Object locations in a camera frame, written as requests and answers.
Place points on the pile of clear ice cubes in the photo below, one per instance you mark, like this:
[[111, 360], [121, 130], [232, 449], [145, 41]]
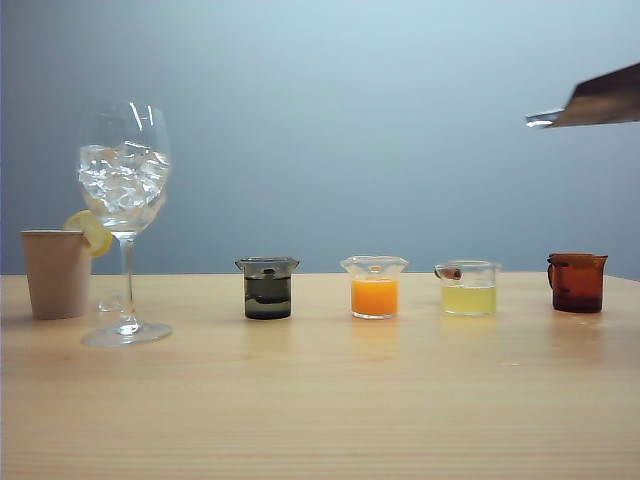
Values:
[[120, 180]]

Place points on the stainless steel ice scoop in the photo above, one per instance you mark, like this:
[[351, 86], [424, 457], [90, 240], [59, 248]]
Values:
[[600, 102]]

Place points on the clear beaker with orange juice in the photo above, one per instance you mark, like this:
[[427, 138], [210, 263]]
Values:
[[375, 297]]

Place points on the smoky grey glass beaker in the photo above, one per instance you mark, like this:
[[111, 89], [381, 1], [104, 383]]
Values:
[[267, 300]]

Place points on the small brown garnish piece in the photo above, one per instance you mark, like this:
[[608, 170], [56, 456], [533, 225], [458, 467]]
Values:
[[452, 273]]

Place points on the clear beaker with yellow liquid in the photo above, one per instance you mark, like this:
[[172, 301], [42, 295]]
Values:
[[470, 300]]

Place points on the clear stemmed wine glass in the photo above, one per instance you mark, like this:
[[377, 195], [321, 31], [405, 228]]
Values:
[[127, 270]]

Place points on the yellow lemon slice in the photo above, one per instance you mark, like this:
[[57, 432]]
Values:
[[82, 222]]

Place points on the amber glass measuring cup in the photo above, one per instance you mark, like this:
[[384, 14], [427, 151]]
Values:
[[577, 292]]

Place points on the beige paper cup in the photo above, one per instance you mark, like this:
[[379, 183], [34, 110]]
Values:
[[55, 280]]

